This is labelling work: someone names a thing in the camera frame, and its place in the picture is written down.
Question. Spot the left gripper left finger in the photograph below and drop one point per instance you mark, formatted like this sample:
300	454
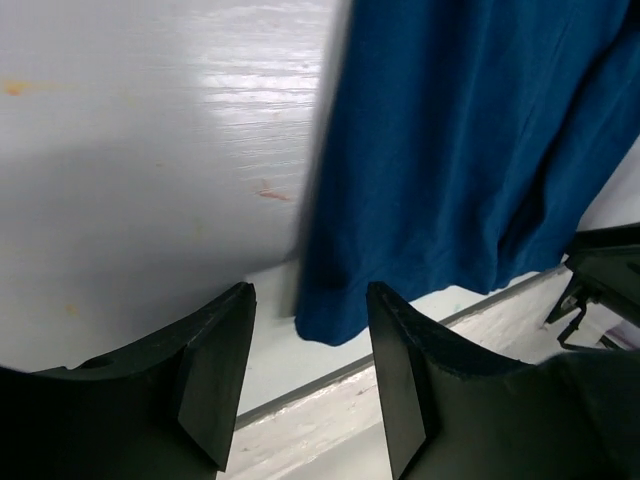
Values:
162	407

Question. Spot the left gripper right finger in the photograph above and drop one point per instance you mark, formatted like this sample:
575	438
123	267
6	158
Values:
482	415

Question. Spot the blue t shirt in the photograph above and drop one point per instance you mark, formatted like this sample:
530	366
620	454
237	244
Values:
465	142

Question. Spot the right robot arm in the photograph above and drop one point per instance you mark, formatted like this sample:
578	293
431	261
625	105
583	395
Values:
605	270

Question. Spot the aluminium rail front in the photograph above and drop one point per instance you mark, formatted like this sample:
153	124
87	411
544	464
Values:
283	368

